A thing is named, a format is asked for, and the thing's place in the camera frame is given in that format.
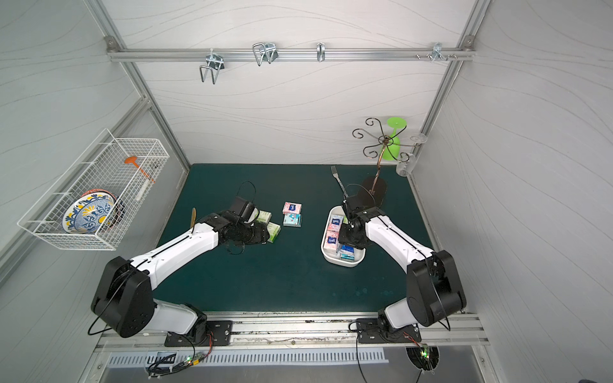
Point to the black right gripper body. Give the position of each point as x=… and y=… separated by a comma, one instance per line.
x=353, y=237

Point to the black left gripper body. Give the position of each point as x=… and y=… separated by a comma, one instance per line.
x=261, y=233

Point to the pink tissue pack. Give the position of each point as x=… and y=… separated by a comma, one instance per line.
x=292, y=208
x=335, y=222
x=331, y=243

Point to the green tissue pack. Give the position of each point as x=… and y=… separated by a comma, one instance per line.
x=264, y=217
x=273, y=231

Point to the dark blue tissue pack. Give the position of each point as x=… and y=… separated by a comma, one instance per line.
x=347, y=250

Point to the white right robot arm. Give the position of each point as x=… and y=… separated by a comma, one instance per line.
x=433, y=286

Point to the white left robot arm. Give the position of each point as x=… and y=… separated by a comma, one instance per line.
x=124, y=296

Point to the white plastic storage box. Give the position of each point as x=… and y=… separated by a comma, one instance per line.
x=329, y=254

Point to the black metal cup tree stand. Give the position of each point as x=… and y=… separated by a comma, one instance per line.
x=375, y=185

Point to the silver metal fork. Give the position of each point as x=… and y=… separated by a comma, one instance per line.
x=334, y=172

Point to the clear plastic goblet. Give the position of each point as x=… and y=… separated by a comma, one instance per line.
x=407, y=161

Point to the green plastic goblet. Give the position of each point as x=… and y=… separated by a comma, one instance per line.
x=392, y=149

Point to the round black fan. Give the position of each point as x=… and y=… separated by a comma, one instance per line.
x=424, y=358

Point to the blue yellow patterned plate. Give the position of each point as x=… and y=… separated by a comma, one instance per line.
x=89, y=212

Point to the metal double hook left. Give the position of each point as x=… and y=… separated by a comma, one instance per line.
x=213, y=64

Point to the metal double hook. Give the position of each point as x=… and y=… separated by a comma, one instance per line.
x=265, y=52
x=213, y=64

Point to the metal double hook middle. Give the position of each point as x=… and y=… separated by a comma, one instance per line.
x=265, y=52

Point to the small metal hook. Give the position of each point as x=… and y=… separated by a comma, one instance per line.
x=320, y=52

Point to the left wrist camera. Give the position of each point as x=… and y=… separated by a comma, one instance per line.
x=242, y=209

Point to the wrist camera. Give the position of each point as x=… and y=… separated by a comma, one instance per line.
x=242, y=209
x=352, y=205

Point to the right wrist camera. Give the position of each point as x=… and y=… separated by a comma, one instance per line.
x=352, y=205

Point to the white slotted cable duct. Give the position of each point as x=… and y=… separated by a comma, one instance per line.
x=254, y=357

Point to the orange handled utensil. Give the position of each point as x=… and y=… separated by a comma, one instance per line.
x=133, y=160

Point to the white wire basket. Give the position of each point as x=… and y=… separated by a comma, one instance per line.
x=100, y=166

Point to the metal bracket hook right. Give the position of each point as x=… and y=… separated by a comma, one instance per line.
x=437, y=54

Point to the aluminium crossbar rail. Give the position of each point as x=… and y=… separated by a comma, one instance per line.
x=285, y=55

